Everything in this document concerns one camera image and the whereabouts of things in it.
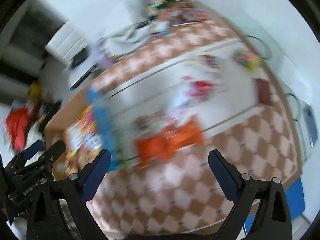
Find orange snack packet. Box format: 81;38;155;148
134;129;177;167
161;115;204;154

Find dark red packet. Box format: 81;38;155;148
254;79;272;107

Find small red snack packet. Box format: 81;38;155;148
187;81;216;102

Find colourful candy bag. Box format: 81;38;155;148
232;49;265;72

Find chocolate biscuit white packet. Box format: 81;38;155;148
190;54;222;73

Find Sedaap noodle packet yellow red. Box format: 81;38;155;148
67;106;103;159

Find red white barcode packet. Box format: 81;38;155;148
164;90;194;122

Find grey chair with snacks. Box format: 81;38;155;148
138;0;194;22

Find red plastic bag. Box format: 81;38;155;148
5;106;36;153

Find yellow bag on floor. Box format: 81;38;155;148
28;82;42;105

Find cardboard box blue sides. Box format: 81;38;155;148
44;85;120;180

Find black bag on chair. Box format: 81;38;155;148
71;47;88;69

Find white chair far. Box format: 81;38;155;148
45;21;98;90

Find pink box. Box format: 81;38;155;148
97;55;114;71

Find blue smartphone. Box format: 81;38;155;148
303;105;318;147

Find checkered table mat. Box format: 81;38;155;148
87;18;302;236

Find white cloth heap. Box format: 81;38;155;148
100;21;170;57

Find pile of snack bags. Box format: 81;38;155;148
142;0;207;25

